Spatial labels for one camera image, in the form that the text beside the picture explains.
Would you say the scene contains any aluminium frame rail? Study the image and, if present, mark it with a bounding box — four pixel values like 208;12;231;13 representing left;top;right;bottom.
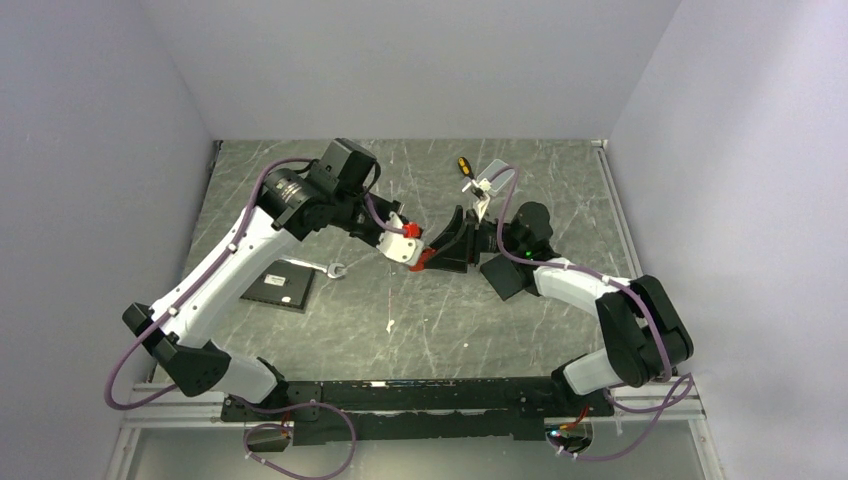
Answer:
121;390;225;429

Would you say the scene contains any white square box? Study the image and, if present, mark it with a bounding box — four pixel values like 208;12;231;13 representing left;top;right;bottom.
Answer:
478;159;514;193

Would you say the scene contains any black box with label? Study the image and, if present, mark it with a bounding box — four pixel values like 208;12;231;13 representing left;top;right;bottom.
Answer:
241;260;316;313

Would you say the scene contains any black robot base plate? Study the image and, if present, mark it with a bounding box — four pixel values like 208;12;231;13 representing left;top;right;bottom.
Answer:
221;376;613;446

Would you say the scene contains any yellow black screwdriver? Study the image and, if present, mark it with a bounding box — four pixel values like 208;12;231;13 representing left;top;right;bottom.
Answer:
457;156;475;179

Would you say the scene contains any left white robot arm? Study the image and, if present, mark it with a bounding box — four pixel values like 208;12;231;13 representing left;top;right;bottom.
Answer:
123;138;424;420

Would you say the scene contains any black flat rectangular pad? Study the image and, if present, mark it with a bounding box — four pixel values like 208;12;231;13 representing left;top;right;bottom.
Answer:
480;255;540;301

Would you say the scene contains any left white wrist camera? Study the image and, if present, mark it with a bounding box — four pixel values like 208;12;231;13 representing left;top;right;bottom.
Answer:
377;212;425;267

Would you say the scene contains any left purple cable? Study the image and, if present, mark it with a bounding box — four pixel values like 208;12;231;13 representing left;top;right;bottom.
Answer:
103;157;425;480

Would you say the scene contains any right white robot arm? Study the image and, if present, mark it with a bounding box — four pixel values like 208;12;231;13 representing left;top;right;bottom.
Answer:
415;202;694;415

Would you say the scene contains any silver open-end wrench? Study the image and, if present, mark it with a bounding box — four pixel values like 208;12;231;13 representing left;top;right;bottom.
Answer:
288;259;347;280

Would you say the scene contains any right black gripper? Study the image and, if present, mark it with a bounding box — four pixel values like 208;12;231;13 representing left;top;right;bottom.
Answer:
421;206;525;274

